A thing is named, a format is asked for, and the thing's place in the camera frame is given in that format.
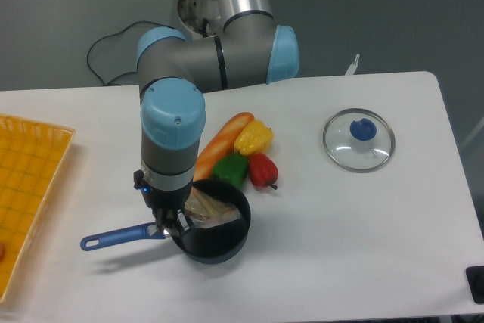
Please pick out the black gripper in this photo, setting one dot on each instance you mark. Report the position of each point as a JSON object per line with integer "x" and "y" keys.
{"x": 168, "y": 207}

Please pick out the red bell pepper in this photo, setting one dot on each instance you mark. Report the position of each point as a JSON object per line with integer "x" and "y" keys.
{"x": 263, "y": 171}

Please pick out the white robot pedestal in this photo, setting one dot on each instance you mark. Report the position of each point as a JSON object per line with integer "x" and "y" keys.
{"x": 200, "y": 18}

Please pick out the yellow plastic basket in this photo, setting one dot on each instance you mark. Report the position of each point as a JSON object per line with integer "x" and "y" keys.
{"x": 32, "y": 153}

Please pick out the glass lid blue knob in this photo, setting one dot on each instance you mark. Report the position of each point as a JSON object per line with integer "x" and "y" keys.
{"x": 358, "y": 140}

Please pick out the toast slice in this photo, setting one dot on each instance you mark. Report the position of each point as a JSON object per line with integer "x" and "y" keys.
{"x": 207, "y": 212}

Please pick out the yellow bell pepper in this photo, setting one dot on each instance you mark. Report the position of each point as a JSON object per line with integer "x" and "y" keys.
{"x": 255, "y": 138}

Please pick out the black object table corner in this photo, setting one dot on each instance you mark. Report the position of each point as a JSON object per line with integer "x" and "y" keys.
{"x": 475, "y": 276}

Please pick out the green bell pepper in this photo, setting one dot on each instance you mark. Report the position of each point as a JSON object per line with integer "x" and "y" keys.
{"x": 232, "y": 169}

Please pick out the orange baguette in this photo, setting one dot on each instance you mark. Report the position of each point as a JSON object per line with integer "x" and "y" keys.
{"x": 221, "y": 145}

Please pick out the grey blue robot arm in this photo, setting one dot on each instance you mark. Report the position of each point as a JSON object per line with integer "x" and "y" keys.
{"x": 244, "y": 47}

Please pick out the black pot blue handle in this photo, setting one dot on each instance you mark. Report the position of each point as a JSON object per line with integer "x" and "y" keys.
{"x": 213, "y": 241}

